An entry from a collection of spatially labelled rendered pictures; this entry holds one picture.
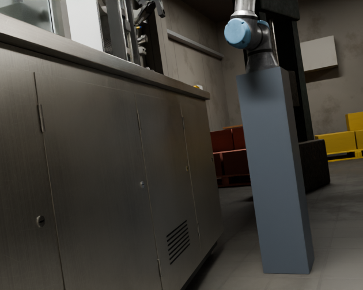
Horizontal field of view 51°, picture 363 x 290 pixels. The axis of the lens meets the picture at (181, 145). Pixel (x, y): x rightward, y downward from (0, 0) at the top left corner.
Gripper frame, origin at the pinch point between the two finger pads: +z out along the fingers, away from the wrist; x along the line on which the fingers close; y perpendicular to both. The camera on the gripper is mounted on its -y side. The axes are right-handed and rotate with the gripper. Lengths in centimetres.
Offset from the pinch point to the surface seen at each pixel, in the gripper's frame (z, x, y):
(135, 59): 9.7, 27.4, -23.7
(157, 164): 28, 57, -68
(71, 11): 12.2, 33.8, 11.1
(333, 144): -30, -492, -152
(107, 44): 15.0, 16.5, -2.5
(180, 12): -30, -456, 186
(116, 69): 7, 84, -47
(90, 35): 14.4, 33.8, -3.2
